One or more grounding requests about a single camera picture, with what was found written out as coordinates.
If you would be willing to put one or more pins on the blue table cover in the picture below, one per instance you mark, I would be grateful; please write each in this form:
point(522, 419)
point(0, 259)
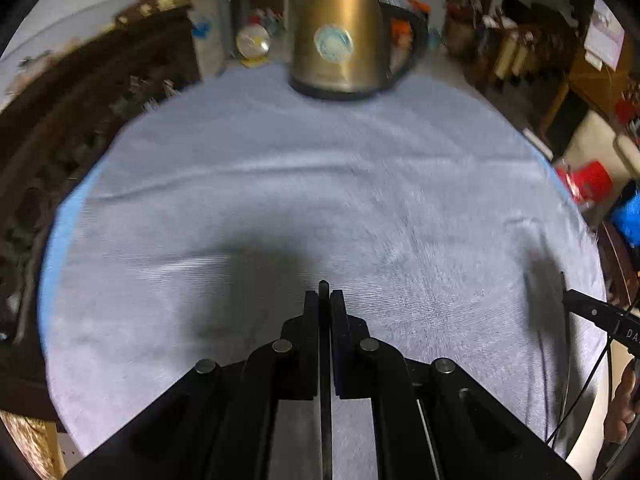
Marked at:
point(55, 252)

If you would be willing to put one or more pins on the wall calendar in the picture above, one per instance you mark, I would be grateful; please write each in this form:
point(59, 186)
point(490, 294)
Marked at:
point(604, 39)

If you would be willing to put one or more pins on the gold patterned cushion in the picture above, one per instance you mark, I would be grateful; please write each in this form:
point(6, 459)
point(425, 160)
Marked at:
point(37, 444)

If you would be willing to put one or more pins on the person's right hand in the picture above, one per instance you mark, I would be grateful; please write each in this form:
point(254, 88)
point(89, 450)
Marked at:
point(623, 409)

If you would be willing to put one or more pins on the white chest freezer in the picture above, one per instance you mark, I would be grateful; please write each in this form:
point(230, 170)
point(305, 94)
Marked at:
point(207, 37)

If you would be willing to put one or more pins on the dark carved wooden sideboard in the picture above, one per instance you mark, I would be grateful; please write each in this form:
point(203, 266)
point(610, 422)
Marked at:
point(52, 134)

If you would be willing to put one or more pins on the bronze electric kettle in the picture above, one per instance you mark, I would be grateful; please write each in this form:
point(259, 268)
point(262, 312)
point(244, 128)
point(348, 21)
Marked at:
point(343, 48)

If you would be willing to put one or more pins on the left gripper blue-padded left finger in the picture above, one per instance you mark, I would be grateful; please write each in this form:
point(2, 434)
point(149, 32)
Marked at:
point(301, 361)

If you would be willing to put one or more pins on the blue jacket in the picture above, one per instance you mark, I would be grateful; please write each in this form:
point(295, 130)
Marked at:
point(626, 219)

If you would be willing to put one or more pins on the dark chopstick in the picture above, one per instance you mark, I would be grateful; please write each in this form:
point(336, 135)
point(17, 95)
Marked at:
point(325, 379)

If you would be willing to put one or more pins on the small round fan heater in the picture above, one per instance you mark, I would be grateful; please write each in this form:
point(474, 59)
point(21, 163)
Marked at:
point(253, 43)

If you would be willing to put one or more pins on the red plastic child chair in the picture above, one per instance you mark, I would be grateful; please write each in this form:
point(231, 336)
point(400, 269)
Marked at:
point(588, 184)

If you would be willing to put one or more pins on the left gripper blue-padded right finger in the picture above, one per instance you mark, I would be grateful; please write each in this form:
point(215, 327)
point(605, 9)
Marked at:
point(347, 331)

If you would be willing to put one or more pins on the beige armchair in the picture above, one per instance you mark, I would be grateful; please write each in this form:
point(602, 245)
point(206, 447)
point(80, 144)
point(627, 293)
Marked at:
point(594, 139)

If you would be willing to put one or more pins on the grey table cloth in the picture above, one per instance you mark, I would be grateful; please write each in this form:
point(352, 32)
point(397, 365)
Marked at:
point(214, 214)

